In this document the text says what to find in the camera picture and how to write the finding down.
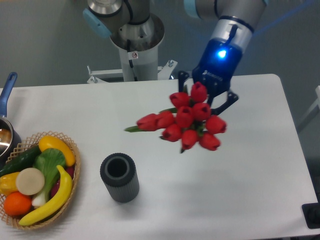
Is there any red tulip bouquet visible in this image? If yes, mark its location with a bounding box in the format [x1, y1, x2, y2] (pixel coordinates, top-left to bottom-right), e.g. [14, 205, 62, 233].
[125, 82, 227, 153]

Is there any dark grey ribbed vase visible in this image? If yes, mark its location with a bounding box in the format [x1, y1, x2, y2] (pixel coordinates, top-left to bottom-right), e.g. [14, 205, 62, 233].
[99, 152, 140, 203]

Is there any beige round slice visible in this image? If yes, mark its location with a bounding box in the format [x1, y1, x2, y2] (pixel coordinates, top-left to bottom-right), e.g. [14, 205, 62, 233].
[15, 167, 45, 196]

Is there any yellow banana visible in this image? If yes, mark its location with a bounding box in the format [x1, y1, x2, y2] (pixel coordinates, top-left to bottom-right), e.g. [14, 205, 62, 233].
[18, 165, 73, 227]

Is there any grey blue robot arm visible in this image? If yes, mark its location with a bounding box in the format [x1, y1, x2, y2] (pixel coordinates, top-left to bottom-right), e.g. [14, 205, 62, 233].
[82, 0, 268, 115]

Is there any green bok choy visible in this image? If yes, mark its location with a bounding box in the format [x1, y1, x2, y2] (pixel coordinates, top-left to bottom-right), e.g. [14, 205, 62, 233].
[32, 148, 66, 209]

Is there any woven wicker basket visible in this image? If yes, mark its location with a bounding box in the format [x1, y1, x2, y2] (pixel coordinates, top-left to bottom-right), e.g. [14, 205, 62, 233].
[0, 131, 81, 230]

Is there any yellow bell pepper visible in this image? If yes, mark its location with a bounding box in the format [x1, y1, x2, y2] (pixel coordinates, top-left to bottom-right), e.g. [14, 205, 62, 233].
[0, 172, 20, 196]

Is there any blue handled saucepan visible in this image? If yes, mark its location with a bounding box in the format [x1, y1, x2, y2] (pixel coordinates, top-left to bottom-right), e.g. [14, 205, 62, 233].
[0, 72, 22, 169]

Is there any white frame at right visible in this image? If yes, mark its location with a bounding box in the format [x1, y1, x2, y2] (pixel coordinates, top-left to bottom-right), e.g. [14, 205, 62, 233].
[296, 85, 320, 134]

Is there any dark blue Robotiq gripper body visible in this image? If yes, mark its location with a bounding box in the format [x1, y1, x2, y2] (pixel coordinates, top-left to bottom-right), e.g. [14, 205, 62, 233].
[192, 39, 243, 103]

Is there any dark red vegetable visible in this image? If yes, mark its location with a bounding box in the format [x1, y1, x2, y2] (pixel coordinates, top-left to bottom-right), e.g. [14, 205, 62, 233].
[50, 166, 75, 199]

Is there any black device at edge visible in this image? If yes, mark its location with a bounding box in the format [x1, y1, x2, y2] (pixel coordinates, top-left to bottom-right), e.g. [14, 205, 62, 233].
[301, 202, 320, 229]

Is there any orange fruit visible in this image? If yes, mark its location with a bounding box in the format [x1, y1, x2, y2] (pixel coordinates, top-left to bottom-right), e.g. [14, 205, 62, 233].
[3, 191, 32, 217]

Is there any green cucumber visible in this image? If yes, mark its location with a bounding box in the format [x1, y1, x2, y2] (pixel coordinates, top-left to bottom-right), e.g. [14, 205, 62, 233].
[0, 145, 41, 177]

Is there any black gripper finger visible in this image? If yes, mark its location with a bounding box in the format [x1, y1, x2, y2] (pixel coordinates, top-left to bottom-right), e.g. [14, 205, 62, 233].
[177, 70, 194, 93]
[211, 90, 239, 116]

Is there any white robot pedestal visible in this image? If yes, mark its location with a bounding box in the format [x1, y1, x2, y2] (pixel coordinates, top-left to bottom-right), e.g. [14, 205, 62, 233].
[87, 13, 178, 84]

